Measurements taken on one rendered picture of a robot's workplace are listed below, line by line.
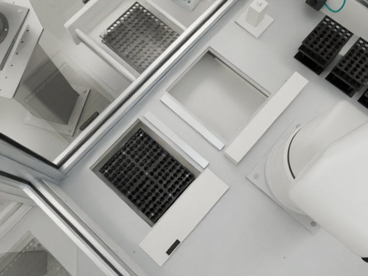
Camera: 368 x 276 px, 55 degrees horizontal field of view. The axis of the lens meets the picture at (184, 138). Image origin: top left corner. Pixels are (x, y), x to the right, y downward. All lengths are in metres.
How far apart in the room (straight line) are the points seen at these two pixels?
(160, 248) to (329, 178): 0.60
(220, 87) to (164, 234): 0.52
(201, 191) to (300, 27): 0.60
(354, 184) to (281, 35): 0.79
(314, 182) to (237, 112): 0.75
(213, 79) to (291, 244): 0.57
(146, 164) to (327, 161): 0.68
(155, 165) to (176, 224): 0.19
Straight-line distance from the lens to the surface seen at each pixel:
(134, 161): 1.06
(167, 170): 1.04
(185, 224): 0.96
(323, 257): 1.04
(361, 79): 1.09
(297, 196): 0.47
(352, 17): 1.22
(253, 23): 1.16
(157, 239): 0.97
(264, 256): 1.00
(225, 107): 1.18
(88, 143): 1.00
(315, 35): 1.11
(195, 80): 1.21
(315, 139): 0.71
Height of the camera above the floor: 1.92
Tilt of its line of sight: 74 degrees down
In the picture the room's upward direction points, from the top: 3 degrees counter-clockwise
